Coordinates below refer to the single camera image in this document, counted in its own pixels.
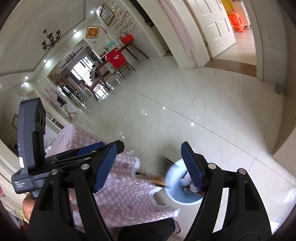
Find red covered chair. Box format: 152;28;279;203
105;48;135;79

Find dark shiny snack wrapper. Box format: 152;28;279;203
145;154;174;188

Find gold red diamond frame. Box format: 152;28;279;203
85;26;100;38

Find pink checkered tablecloth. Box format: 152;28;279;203
45;124;180;228

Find white panel door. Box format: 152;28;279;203
188;0;236;58

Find trash inside bin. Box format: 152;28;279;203
180;172;204;196

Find blue trash bin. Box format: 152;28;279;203
164;158;205;205

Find pink lace door curtain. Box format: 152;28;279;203
158;0;198;66

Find black chandelier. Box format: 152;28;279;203
42;30;61;51

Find wooden dining table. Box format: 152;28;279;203
91;42;149;91

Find framed landscape picture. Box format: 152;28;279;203
99;3;114;26

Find orange plastic stool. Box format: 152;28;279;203
228;12;246;33

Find left hand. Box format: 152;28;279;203
22;193;36;223

